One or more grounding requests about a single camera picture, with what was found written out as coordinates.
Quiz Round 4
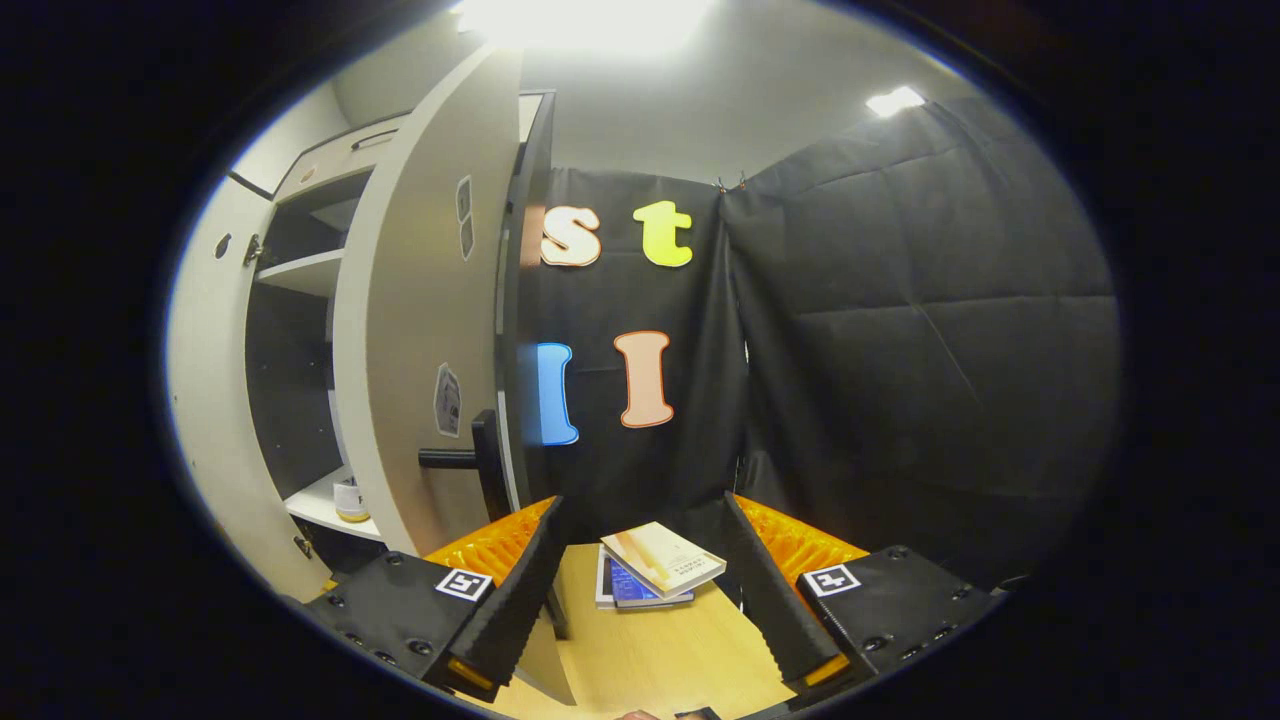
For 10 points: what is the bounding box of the grey cabinet drawer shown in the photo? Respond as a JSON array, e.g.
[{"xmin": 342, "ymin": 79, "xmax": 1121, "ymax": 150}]
[{"xmin": 272, "ymin": 112, "xmax": 413, "ymax": 203}]

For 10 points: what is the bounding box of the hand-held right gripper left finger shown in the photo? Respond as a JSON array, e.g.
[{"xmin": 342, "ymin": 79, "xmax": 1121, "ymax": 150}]
[{"xmin": 298, "ymin": 495, "xmax": 568, "ymax": 703}]

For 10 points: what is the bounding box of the grey shoe cabinet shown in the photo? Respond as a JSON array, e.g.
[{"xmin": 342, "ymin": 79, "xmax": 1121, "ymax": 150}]
[{"xmin": 228, "ymin": 88, "xmax": 558, "ymax": 576}]

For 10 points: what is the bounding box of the black backdrop cloth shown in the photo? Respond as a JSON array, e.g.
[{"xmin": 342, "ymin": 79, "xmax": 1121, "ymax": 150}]
[
  {"xmin": 720, "ymin": 95, "xmax": 1123, "ymax": 591},
  {"xmin": 520, "ymin": 165, "xmax": 751, "ymax": 546}
]

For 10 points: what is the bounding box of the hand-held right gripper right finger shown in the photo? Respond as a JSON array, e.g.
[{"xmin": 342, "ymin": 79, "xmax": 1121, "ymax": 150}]
[{"xmin": 720, "ymin": 490, "xmax": 1003, "ymax": 703}]

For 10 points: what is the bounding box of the beige book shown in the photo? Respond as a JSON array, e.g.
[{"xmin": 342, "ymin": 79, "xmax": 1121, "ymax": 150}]
[{"xmin": 600, "ymin": 520, "xmax": 729, "ymax": 601}]

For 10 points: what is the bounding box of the black door handle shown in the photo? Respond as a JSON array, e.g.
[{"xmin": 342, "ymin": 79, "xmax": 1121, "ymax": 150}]
[{"xmin": 418, "ymin": 408, "xmax": 513, "ymax": 523}]

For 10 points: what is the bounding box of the blue cover book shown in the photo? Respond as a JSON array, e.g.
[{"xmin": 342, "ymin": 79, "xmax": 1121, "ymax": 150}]
[{"xmin": 594, "ymin": 545, "xmax": 697, "ymax": 611}]

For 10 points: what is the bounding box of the small ceiling light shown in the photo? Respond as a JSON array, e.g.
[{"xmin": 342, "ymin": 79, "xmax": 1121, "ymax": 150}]
[{"xmin": 865, "ymin": 85, "xmax": 928, "ymax": 119}]

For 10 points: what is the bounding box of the long ceiling light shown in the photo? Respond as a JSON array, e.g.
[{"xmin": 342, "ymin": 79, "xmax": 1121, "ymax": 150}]
[{"xmin": 450, "ymin": 0, "xmax": 721, "ymax": 58}]

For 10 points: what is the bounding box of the white striped shoe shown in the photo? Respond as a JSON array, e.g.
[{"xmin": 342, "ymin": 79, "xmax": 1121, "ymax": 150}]
[{"xmin": 332, "ymin": 477, "xmax": 372, "ymax": 524}]

